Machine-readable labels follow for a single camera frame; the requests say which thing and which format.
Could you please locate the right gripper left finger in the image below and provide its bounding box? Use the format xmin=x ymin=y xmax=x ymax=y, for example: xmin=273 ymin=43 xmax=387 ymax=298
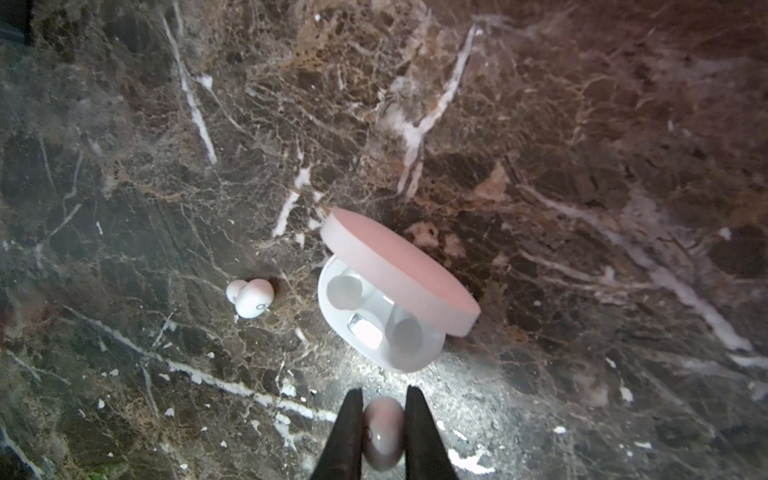
xmin=309 ymin=388 xmax=365 ymax=480

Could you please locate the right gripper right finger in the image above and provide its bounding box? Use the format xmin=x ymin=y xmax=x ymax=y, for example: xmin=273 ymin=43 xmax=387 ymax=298
xmin=404 ymin=386 xmax=458 ymax=480

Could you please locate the white earbud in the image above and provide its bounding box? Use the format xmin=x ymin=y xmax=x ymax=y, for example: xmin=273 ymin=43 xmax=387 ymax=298
xmin=225 ymin=279 xmax=275 ymax=319
xmin=363 ymin=396 xmax=405 ymax=471

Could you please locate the white earbud charging case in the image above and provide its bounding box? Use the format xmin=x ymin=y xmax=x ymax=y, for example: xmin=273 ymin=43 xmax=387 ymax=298
xmin=317 ymin=208 xmax=481 ymax=373

